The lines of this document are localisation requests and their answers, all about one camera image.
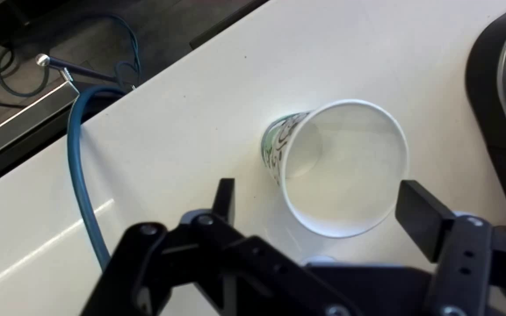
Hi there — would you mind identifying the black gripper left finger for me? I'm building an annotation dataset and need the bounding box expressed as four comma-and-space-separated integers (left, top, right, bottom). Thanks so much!
79, 177, 354, 316

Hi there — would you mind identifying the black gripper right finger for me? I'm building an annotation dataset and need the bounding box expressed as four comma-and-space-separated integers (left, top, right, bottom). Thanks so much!
393, 178, 506, 316

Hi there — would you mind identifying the white printed paper cup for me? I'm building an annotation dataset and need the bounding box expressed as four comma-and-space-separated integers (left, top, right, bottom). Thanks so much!
259, 96, 411, 240

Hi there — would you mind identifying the black silver Keurig coffee machine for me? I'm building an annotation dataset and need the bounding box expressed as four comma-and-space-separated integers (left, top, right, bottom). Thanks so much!
463, 0, 506, 226

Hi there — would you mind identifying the black power cable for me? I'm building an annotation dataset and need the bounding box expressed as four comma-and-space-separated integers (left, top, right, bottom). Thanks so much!
64, 13, 144, 271

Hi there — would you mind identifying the black floor cable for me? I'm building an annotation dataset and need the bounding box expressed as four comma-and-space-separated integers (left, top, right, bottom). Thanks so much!
0, 33, 49, 110

